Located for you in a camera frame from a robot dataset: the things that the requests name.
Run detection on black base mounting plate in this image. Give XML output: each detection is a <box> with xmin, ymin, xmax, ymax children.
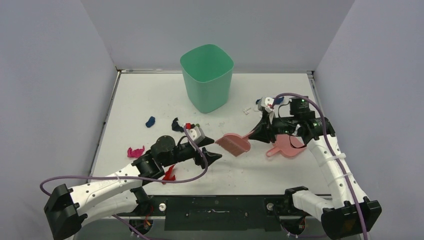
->
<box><xmin>120</xmin><ymin>195</ymin><xmax>303</xmax><ymax>232</ymax></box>

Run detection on green plastic bin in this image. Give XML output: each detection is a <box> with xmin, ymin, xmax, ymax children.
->
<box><xmin>179</xmin><ymin>44</ymin><xmax>234</xmax><ymax>114</ymax></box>

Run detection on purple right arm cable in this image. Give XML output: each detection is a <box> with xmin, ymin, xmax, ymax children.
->
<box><xmin>271</xmin><ymin>93</ymin><xmax>370</xmax><ymax>240</ymax></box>

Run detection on red paper scrap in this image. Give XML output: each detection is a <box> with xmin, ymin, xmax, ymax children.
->
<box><xmin>162</xmin><ymin>164</ymin><xmax>176</xmax><ymax>182</ymax></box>

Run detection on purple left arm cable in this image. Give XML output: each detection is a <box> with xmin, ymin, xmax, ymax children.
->
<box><xmin>39</xmin><ymin>125</ymin><xmax>210</xmax><ymax>240</ymax></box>

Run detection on long blue paper scrap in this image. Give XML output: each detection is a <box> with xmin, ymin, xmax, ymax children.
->
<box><xmin>255</xmin><ymin>96</ymin><xmax>284</xmax><ymax>105</ymax></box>

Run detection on magenta paper scrap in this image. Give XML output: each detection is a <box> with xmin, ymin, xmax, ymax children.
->
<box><xmin>127</xmin><ymin>145</ymin><xmax>145</xmax><ymax>159</ymax></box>

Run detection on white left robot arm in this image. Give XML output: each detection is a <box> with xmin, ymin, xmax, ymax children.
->
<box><xmin>44</xmin><ymin>133</ymin><xmax>222</xmax><ymax>240</ymax></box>

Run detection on pink hand brush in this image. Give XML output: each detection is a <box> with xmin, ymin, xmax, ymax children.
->
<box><xmin>215</xmin><ymin>131</ymin><xmax>253</xmax><ymax>157</ymax></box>

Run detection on white paper scraps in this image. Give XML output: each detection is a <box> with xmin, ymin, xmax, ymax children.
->
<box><xmin>242</xmin><ymin>107</ymin><xmax>252</xmax><ymax>115</ymax></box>

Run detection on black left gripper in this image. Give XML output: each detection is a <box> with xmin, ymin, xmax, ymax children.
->
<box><xmin>161</xmin><ymin>136</ymin><xmax>222</xmax><ymax>168</ymax></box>

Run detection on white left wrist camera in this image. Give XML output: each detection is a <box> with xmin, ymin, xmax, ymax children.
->
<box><xmin>186</xmin><ymin>125</ymin><xmax>206</xmax><ymax>145</ymax></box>

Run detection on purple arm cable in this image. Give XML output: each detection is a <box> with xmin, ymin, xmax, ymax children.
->
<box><xmin>39</xmin><ymin>125</ymin><xmax>210</xmax><ymax>240</ymax></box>
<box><xmin>271</xmin><ymin>93</ymin><xmax>370</xmax><ymax>240</ymax></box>

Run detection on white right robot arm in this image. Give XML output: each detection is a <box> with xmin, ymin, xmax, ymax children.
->
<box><xmin>248</xmin><ymin>94</ymin><xmax>382</xmax><ymax>240</ymax></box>

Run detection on small blue paper scrap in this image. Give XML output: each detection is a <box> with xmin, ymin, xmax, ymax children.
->
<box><xmin>145</xmin><ymin>116</ymin><xmax>156</xmax><ymax>128</ymax></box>

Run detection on dark navy paper scrap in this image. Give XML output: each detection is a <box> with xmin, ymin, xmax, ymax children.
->
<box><xmin>171</xmin><ymin>117</ymin><xmax>185</xmax><ymax>133</ymax></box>

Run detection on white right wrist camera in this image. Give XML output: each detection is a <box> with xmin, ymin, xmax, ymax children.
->
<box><xmin>256</xmin><ymin>97</ymin><xmax>274</xmax><ymax>113</ymax></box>

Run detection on aluminium frame rail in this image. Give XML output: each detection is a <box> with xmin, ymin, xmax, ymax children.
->
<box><xmin>67</xmin><ymin>195</ymin><xmax>369</xmax><ymax>220</ymax></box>

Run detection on pink plastic dustpan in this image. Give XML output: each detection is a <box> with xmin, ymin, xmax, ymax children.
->
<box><xmin>265</xmin><ymin>134</ymin><xmax>306</xmax><ymax>158</ymax></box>

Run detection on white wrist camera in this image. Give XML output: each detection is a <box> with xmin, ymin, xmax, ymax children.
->
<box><xmin>256</xmin><ymin>97</ymin><xmax>274</xmax><ymax>113</ymax></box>
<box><xmin>186</xmin><ymin>125</ymin><xmax>206</xmax><ymax>145</ymax></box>

